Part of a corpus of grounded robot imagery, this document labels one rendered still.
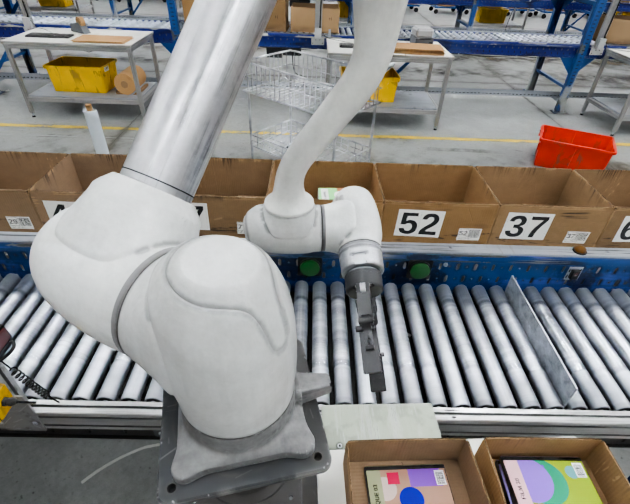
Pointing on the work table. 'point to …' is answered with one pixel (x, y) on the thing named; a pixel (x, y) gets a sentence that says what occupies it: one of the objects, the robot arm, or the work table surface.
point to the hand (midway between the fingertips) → (375, 376)
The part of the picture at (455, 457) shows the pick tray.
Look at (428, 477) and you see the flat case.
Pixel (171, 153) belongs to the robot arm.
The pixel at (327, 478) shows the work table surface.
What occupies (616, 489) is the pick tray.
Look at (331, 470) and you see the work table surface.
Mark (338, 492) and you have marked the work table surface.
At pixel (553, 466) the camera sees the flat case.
